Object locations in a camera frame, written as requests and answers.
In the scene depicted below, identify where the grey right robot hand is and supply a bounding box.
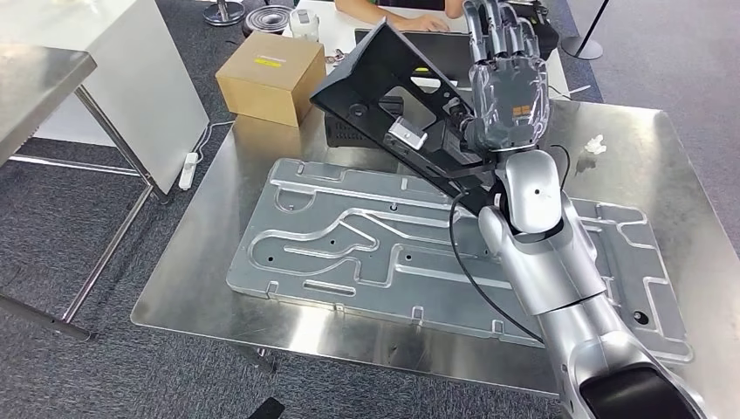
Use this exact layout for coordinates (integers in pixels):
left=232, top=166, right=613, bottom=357
left=442, top=0, right=552, bottom=155

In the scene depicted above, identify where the person's hand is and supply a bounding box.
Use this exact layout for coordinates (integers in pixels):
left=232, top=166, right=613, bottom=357
left=399, top=13, right=453, bottom=34

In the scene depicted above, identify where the black plastic frame part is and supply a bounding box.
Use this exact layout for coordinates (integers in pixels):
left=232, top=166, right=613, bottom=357
left=309, top=18, right=499, bottom=218

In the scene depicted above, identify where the steel workbench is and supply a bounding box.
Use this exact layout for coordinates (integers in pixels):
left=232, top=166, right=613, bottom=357
left=129, top=99, right=740, bottom=419

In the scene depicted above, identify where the grey laptop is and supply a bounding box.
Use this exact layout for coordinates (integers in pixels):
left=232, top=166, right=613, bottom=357
left=353, top=27, right=476, bottom=89

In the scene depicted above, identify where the black bag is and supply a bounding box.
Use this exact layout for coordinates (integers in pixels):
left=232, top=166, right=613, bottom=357
left=508, top=0, right=561, bottom=62

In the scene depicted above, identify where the black pole stanchion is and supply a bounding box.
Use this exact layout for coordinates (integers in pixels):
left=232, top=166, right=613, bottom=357
left=559, top=0, right=613, bottom=62

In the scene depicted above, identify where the white plastic jar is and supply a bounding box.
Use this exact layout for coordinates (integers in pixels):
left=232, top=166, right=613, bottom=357
left=287, top=7, right=323, bottom=44

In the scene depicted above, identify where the black ribbed box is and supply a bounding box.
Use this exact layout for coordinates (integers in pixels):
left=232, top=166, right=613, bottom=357
left=322, top=95, right=407, bottom=150

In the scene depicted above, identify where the round coiled metal disc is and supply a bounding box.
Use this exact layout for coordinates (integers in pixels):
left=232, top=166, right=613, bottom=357
left=241, top=4, right=295, bottom=38

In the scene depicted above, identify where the cardboard box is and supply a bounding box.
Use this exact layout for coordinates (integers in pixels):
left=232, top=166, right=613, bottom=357
left=215, top=30, right=328, bottom=129

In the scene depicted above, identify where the round steel stanchion base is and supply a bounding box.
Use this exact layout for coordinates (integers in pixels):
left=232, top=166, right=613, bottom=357
left=202, top=0, right=248, bottom=28

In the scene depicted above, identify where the large stamped metal panel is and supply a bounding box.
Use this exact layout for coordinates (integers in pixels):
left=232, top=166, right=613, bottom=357
left=225, top=157, right=695, bottom=366

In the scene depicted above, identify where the white power strip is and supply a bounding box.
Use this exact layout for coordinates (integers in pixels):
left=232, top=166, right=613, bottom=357
left=177, top=151, right=200, bottom=192

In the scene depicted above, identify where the white cabinet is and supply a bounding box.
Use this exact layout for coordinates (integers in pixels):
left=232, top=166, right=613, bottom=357
left=0, top=0, right=210, bottom=196

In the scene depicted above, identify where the black robot foot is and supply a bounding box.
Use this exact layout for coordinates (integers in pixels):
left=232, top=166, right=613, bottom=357
left=247, top=395, right=286, bottom=419

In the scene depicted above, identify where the steel side table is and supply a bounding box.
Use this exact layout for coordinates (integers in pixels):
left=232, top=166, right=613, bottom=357
left=0, top=43, right=172, bottom=342

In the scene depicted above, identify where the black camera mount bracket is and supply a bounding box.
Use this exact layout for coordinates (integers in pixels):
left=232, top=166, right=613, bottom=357
left=387, top=135, right=504, bottom=181

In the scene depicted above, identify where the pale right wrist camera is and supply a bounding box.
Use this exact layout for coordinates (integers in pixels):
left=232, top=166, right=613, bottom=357
left=386, top=115, right=430, bottom=153

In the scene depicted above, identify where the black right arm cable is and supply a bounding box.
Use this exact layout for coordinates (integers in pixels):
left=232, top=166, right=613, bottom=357
left=448, top=144, right=572, bottom=345

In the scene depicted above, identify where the white power cable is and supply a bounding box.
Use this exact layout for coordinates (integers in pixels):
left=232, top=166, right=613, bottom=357
left=192, top=120, right=236, bottom=164

